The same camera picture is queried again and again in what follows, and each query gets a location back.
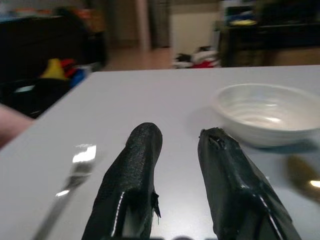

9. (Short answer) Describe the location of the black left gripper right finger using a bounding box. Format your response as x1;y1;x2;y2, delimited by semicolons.
197;127;302;240

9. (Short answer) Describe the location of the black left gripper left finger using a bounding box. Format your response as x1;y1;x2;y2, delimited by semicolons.
82;122;164;240

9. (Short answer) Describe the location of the silver metal fork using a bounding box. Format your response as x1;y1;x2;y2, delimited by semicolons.
31;143;97;240

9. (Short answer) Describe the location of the gold metal spoon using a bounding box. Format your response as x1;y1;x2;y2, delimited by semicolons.
286;154;320;202

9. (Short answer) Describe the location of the white ceramic bowl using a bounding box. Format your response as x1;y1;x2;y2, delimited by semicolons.
212;83;320;148

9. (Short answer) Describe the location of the blue plastic toy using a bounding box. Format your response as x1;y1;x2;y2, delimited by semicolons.
70;67;87;87

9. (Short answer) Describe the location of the red plastic toy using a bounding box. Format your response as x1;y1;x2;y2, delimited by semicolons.
60;58;77;77

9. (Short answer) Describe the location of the pile of clothes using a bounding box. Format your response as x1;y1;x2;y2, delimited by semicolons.
173;46;222;70

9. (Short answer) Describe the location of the black chair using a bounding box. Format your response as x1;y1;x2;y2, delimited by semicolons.
0;77;72;120

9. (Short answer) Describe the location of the yellow plastic toy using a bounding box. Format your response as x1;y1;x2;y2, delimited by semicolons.
40;58;68;81

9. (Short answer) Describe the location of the dark wooden shelf unit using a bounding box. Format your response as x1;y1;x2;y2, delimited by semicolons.
217;4;320;68

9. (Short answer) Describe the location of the yellow cloth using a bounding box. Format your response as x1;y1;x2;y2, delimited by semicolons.
229;19;258;27

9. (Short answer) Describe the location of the black sofa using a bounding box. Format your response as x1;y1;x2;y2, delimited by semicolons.
0;14;107;83

